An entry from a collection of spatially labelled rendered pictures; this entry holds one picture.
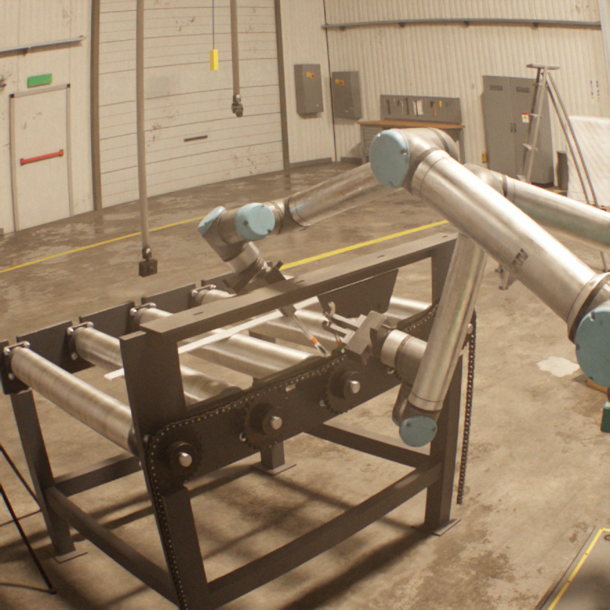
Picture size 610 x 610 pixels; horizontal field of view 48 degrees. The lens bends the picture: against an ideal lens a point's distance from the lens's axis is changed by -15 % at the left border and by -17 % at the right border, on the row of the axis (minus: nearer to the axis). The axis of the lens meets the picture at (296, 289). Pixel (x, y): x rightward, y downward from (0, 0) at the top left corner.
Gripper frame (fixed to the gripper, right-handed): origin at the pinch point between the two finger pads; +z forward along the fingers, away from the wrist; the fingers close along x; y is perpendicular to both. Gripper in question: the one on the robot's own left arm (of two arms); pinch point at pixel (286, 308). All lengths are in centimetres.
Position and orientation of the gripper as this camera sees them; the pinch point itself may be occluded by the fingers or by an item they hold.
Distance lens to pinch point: 219.2
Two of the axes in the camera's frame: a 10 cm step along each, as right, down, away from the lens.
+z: 5.9, 7.1, 3.8
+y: 5.6, -7.1, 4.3
